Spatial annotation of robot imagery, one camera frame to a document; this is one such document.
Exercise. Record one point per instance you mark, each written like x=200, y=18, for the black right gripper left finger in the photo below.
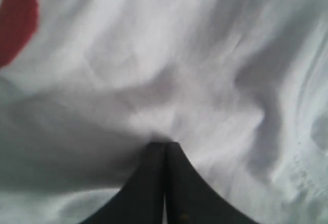
x=141, y=199

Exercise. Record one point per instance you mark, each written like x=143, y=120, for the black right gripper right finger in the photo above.
x=189, y=199

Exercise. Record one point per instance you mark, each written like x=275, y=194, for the white t-shirt with red lettering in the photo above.
x=240, y=84

